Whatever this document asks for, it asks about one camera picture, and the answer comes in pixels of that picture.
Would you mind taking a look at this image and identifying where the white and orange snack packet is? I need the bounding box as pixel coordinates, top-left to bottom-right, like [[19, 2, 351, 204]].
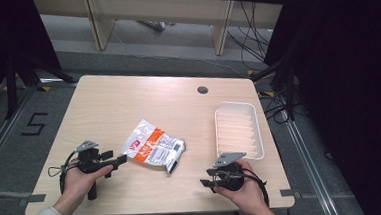
[[118, 116, 189, 179]]

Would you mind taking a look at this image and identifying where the right hand-held gripper cable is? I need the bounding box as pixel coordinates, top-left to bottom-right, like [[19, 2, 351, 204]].
[[241, 166, 272, 209]]

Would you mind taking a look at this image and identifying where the white ribbed plastic tray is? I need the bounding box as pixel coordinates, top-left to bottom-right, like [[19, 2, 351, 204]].
[[212, 98, 267, 163]]

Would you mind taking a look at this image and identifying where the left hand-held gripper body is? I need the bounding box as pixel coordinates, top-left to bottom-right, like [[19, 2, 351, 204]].
[[74, 138, 118, 201]]

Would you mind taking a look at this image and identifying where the hand-held gripper cable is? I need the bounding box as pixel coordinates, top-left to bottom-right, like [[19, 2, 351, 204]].
[[46, 149, 84, 197], [241, 166, 272, 209]]

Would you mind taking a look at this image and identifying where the bundle of black floor cables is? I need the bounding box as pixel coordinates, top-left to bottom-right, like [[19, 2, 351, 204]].
[[224, 0, 301, 128]]

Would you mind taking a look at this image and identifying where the black curtain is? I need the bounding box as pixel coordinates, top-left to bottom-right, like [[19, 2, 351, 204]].
[[0, 0, 66, 121], [259, 0, 381, 215]]

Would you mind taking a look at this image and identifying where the left hand-held gripper cable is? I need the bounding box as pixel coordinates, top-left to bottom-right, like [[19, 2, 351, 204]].
[[46, 149, 84, 197]]

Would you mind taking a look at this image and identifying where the black metal stand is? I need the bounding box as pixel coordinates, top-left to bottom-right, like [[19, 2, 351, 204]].
[[0, 48, 80, 121]]

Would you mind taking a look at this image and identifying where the person's left hand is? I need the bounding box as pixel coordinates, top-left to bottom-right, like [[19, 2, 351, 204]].
[[59, 162, 116, 211]]

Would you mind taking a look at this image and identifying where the light wooden desk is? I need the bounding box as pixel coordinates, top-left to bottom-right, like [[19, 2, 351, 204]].
[[33, 0, 297, 68]]

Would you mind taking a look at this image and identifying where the grey table cable grommet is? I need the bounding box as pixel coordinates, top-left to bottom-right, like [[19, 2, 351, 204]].
[[196, 84, 210, 96]]

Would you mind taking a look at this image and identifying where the grey power strip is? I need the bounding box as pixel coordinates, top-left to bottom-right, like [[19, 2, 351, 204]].
[[136, 18, 169, 34]]

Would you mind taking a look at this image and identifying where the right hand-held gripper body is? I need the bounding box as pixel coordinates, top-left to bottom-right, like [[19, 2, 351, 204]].
[[204, 150, 250, 194]]

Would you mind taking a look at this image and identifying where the person's right hand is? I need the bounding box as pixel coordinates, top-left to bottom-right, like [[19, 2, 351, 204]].
[[211, 157, 270, 215]]

